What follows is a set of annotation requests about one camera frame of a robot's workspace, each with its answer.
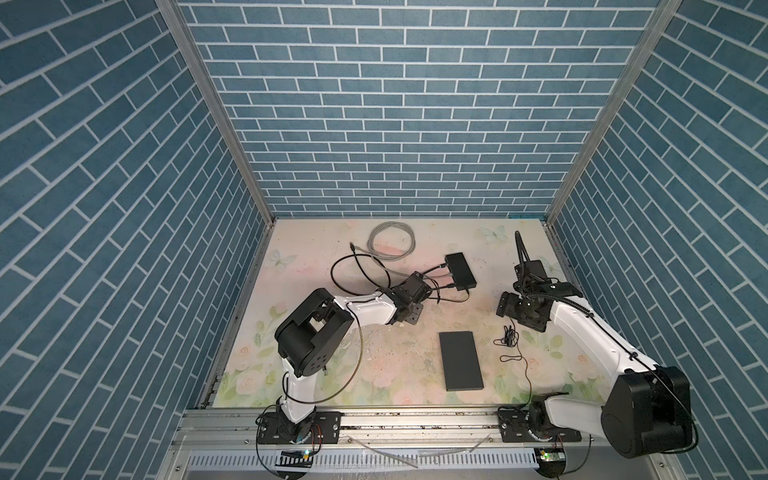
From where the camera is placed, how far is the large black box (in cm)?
81

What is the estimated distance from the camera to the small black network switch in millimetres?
1028

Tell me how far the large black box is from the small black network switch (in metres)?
0.18
